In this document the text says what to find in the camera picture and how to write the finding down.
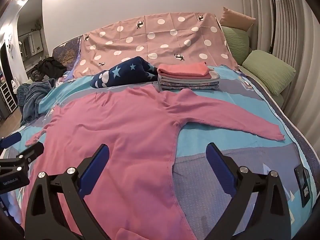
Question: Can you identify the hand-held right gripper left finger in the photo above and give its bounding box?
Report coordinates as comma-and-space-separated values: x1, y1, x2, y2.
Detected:
24, 144, 110, 240

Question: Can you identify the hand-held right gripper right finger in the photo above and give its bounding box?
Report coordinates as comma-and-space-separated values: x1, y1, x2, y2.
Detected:
205, 142, 293, 240

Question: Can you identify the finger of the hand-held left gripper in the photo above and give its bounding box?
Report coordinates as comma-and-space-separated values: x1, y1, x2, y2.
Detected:
0, 132, 22, 149
15, 141, 45, 167

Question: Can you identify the pink long-sleeve shirt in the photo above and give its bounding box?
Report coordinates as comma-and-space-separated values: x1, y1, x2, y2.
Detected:
25, 84, 285, 240

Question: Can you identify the pile of dark clothes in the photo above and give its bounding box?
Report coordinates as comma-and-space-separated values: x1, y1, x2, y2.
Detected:
31, 57, 67, 82

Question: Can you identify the stack of folded grey clothes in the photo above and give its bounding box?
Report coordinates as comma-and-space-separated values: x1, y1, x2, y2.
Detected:
157, 71, 221, 92

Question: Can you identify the white shelf rack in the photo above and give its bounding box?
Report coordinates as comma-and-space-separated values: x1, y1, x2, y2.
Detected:
0, 81, 18, 113

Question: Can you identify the blue-grey fleece blanket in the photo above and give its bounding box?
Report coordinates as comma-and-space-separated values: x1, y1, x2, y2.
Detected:
17, 78, 57, 125

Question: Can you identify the black phone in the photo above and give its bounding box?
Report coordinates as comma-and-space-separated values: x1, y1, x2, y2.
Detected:
294, 164, 311, 207

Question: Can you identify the green bed sheet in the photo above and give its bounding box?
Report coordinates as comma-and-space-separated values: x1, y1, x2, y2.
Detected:
237, 65, 285, 109

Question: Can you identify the white fan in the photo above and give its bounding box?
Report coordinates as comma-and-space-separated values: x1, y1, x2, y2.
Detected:
6, 34, 14, 58

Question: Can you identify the navy star-print blanket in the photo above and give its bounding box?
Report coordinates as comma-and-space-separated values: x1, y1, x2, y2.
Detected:
90, 56, 160, 89

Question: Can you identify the purple tree-print sheet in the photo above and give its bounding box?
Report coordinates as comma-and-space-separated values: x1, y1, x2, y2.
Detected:
52, 36, 82, 68

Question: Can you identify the folded coral pink garment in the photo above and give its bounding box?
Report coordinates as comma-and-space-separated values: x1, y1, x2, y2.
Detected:
157, 62, 212, 78

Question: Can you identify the small green pillow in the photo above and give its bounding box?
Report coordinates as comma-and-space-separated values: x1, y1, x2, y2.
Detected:
242, 50, 296, 96

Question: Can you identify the large green pillow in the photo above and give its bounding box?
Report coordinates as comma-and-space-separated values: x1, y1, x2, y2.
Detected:
221, 26, 252, 65

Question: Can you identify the white pleated curtain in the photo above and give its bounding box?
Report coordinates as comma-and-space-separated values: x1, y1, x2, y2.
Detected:
240, 0, 320, 120

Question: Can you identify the pink polka dot sheet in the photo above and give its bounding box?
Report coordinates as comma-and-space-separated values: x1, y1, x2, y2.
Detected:
72, 12, 239, 78

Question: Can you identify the beige pillow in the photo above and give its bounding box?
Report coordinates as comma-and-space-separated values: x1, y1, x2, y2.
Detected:
220, 7, 257, 32

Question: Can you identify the black floor lamp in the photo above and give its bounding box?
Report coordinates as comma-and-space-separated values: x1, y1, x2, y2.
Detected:
265, 0, 280, 54

